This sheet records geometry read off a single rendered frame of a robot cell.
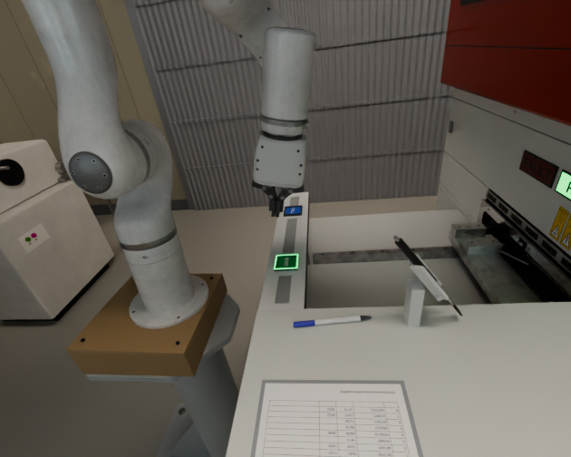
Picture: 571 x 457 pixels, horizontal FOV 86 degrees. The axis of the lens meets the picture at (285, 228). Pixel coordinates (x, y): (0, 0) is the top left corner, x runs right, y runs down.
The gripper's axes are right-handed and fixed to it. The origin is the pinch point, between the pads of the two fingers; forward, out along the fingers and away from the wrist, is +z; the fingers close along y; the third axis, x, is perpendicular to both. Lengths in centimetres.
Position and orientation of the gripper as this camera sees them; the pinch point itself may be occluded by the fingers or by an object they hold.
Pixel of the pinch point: (275, 206)
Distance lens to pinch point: 64.9
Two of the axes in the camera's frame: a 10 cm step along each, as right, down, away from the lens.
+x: -0.8, 5.2, -8.5
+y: -9.9, -1.2, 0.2
